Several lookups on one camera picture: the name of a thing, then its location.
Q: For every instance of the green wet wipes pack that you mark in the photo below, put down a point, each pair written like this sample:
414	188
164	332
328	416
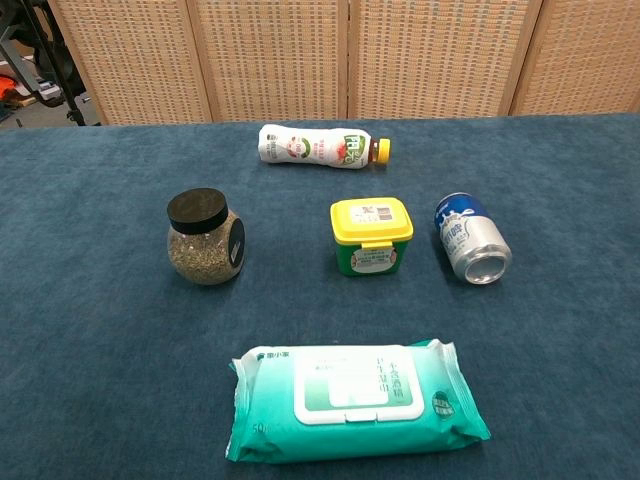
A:
350	405

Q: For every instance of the blue and silver drink can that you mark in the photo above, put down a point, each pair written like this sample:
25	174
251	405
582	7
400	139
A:
470	240

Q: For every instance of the green tub with yellow lid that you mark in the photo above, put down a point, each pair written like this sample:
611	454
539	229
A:
371	250

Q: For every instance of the white bottle with yellow cap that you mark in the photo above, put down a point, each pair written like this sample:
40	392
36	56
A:
310	146

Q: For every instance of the glass jar with black lid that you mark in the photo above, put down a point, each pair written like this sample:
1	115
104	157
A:
202	245

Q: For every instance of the woven rattan folding screen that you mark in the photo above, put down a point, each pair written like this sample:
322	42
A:
320	55

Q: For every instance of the black tripod stand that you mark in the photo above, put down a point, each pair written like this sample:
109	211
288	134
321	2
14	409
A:
50	55

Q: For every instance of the blue table cloth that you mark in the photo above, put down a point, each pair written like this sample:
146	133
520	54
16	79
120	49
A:
100	325

